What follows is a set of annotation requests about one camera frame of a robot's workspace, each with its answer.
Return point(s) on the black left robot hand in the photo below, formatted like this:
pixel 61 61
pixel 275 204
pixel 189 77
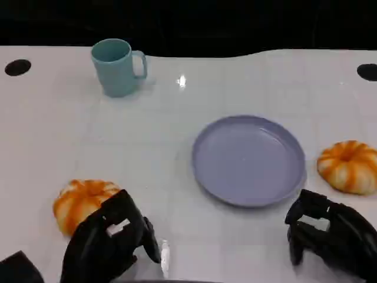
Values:
pixel 100 244

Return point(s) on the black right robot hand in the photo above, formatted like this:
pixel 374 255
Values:
pixel 335 236

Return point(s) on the orange and white bread roll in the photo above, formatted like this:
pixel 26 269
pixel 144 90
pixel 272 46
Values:
pixel 78 200
pixel 349 168

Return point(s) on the lilac plate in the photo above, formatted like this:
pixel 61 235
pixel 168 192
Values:
pixel 247 162

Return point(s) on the black round table grommet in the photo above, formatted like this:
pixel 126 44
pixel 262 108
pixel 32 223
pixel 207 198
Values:
pixel 368 72
pixel 17 67

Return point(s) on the pale green mug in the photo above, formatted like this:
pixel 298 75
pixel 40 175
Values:
pixel 115 73

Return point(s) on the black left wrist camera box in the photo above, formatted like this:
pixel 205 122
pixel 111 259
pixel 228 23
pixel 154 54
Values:
pixel 17 269

